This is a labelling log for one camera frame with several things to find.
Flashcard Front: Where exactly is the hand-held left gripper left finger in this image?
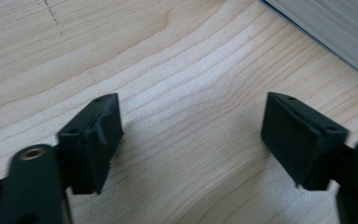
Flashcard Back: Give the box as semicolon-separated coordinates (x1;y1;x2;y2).
57;92;125;196

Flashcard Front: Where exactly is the thick book with blue cover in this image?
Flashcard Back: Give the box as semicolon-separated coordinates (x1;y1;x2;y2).
258;0;358;84

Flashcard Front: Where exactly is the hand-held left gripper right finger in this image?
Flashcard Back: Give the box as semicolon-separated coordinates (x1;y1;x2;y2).
260;91;350;191

